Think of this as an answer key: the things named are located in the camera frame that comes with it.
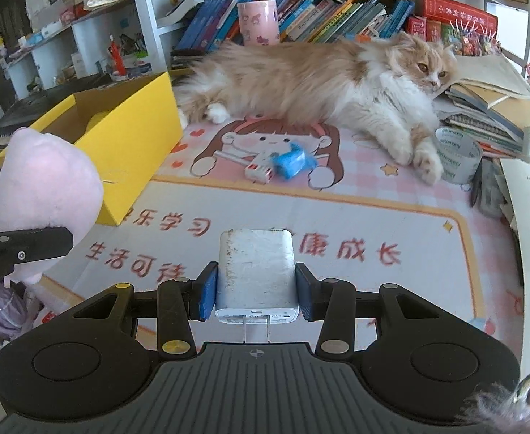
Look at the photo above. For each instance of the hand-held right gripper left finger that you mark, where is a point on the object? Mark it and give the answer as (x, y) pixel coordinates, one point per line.
(208, 289)

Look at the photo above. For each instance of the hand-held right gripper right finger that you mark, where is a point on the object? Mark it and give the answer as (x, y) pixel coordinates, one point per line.
(304, 289)

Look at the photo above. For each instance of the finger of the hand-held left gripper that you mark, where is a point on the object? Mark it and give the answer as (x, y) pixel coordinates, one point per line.
(30, 244)

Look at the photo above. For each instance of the white power adapter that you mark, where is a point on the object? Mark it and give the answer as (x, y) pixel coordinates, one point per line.
(256, 271)

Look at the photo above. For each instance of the pink plush toy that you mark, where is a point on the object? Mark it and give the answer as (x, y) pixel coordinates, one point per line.
(43, 181)

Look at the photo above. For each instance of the yellow cardboard box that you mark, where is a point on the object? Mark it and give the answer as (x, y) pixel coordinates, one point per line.
(129, 144)

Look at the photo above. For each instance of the pink printed desktop mat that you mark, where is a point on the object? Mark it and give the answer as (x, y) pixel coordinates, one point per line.
(292, 208)

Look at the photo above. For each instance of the white red USB charger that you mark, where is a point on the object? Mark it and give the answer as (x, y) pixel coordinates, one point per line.
(260, 169)

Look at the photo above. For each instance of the blue crumpled packet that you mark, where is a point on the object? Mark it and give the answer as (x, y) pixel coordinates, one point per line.
(294, 160)

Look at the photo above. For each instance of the black electronic keyboard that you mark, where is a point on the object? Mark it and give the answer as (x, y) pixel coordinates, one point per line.
(25, 110)

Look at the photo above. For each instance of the yellow tape roll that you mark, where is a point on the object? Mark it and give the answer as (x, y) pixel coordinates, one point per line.
(98, 122)

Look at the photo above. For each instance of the clear tape roll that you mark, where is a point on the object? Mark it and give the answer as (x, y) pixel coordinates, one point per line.
(459, 153)

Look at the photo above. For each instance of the red white pen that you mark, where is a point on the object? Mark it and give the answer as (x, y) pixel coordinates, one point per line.
(116, 56)

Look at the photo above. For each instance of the dark grey pouch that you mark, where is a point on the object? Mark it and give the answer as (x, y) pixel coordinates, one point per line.
(486, 190)

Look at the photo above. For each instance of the long-haired orange white cat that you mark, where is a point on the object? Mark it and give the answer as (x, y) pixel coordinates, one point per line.
(314, 81)

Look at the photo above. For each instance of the grey fluffy charm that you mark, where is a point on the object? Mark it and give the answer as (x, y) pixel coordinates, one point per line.
(518, 409)

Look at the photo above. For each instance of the white bookshelf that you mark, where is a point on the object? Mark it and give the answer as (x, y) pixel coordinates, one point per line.
(147, 18)

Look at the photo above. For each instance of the pile of notebooks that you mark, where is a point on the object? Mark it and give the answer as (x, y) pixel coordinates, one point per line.
(486, 108)

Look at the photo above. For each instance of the pink printed cup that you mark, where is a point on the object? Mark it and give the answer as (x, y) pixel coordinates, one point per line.
(258, 22)

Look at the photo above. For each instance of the row of colourful books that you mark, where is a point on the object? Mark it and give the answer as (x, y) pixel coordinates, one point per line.
(319, 16)

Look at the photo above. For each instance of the red printed box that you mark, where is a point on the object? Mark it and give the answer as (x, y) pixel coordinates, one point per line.
(455, 11)

